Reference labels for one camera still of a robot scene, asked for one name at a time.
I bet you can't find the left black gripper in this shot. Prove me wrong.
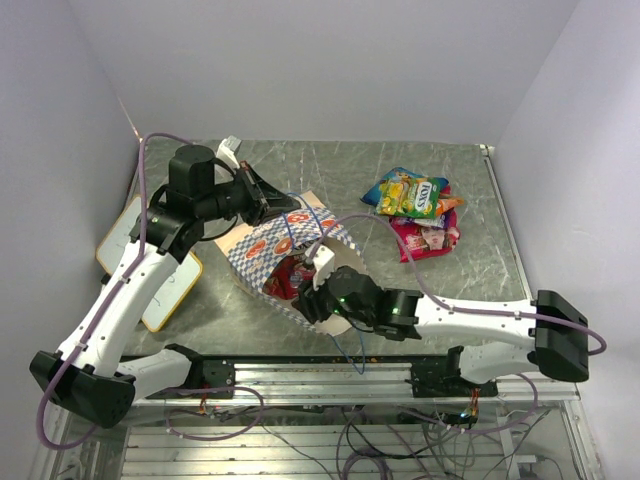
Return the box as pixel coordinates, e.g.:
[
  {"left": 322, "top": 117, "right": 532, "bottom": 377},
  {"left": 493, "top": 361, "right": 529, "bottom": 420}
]
[{"left": 197, "top": 161, "right": 302, "bottom": 227}]

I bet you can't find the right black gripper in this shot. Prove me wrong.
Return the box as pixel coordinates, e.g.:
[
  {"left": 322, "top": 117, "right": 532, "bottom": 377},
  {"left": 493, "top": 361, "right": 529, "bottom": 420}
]
[{"left": 292, "top": 263, "right": 374, "bottom": 326}]

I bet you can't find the blue checkered paper bag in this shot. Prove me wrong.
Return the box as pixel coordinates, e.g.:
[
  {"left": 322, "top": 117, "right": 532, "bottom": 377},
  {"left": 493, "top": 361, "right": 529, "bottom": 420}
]
[{"left": 215, "top": 191, "right": 366, "bottom": 338}]

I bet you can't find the magenta candy packet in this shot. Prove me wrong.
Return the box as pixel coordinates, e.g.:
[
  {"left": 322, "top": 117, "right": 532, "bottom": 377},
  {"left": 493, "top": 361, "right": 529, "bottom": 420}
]
[{"left": 263, "top": 255, "right": 315, "bottom": 300}]

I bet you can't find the red chips bag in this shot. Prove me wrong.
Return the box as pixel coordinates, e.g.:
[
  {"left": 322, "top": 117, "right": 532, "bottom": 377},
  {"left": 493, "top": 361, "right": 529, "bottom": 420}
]
[{"left": 389, "top": 208, "right": 461, "bottom": 260}]

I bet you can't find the green yellow candy packet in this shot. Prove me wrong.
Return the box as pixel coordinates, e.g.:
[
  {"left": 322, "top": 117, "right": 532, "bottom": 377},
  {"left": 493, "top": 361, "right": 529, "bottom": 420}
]
[{"left": 376, "top": 177, "right": 446, "bottom": 219}]

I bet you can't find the purple snack packet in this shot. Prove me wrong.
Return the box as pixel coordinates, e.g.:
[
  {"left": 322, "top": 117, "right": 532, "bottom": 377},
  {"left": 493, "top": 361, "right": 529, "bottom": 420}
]
[{"left": 414, "top": 214, "right": 448, "bottom": 229}]

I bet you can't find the orange snack packet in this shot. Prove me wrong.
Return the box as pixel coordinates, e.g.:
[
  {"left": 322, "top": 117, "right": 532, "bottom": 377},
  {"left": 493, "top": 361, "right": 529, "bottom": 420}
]
[{"left": 435, "top": 196, "right": 464, "bottom": 216}]

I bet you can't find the blue snack bag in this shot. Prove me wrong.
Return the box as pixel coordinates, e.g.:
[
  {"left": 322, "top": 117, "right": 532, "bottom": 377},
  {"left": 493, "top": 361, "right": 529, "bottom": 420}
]
[{"left": 360, "top": 167, "right": 422, "bottom": 206}]

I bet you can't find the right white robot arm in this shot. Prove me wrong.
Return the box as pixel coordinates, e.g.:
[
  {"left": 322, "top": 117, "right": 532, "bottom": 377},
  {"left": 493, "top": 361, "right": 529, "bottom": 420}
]
[{"left": 293, "top": 266, "right": 589, "bottom": 396}]

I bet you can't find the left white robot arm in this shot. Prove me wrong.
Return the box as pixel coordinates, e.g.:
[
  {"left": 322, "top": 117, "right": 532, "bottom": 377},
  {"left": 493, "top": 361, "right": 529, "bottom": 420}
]
[{"left": 29, "top": 144, "right": 300, "bottom": 428}]

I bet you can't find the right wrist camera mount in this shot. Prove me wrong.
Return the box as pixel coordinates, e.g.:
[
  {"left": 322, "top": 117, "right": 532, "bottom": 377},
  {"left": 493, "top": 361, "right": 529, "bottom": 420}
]
[{"left": 304, "top": 245, "right": 335, "bottom": 290}]

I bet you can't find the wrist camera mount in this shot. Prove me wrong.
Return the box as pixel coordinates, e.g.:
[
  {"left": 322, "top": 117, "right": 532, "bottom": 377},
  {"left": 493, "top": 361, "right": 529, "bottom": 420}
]
[
  {"left": 304, "top": 245, "right": 335, "bottom": 290},
  {"left": 216, "top": 135, "right": 242, "bottom": 170}
]

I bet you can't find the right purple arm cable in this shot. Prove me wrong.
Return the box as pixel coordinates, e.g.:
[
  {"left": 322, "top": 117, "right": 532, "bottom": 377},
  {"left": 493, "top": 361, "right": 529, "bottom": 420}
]
[{"left": 307, "top": 213, "right": 608, "bottom": 357}]

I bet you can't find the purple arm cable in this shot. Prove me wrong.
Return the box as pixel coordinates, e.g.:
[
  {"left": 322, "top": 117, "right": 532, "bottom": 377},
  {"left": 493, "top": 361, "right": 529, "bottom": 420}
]
[
  {"left": 307, "top": 213, "right": 608, "bottom": 357},
  {"left": 35, "top": 132, "right": 194, "bottom": 451}
]

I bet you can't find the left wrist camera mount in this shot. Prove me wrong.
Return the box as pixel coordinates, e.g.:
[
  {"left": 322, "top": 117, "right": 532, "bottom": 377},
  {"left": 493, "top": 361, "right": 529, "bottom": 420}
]
[{"left": 216, "top": 135, "right": 242, "bottom": 170}]

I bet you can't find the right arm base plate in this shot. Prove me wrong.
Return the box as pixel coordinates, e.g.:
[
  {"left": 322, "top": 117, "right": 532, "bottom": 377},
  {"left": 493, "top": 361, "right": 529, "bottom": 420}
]
[{"left": 407, "top": 356, "right": 498, "bottom": 398}]

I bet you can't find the aluminium frame rail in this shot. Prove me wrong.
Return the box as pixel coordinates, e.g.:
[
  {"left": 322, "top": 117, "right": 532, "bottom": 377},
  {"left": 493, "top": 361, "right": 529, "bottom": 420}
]
[{"left": 133, "top": 358, "right": 580, "bottom": 407}]

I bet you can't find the small whiteboard yellow frame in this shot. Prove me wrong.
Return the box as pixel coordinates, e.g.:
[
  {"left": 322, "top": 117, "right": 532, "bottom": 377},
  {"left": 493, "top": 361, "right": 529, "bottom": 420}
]
[{"left": 96, "top": 194, "right": 204, "bottom": 332}]

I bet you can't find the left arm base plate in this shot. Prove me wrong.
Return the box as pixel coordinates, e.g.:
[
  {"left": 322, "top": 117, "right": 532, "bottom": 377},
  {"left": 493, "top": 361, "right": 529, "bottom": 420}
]
[{"left": 164, "top": 356, "right": 235, "bottom": 399}]

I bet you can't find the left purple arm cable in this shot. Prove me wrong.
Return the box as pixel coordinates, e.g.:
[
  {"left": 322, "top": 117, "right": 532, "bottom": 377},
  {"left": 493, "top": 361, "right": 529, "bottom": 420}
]
[{"left": 35, "top": 132, "right": 194, "bottom": 451}]

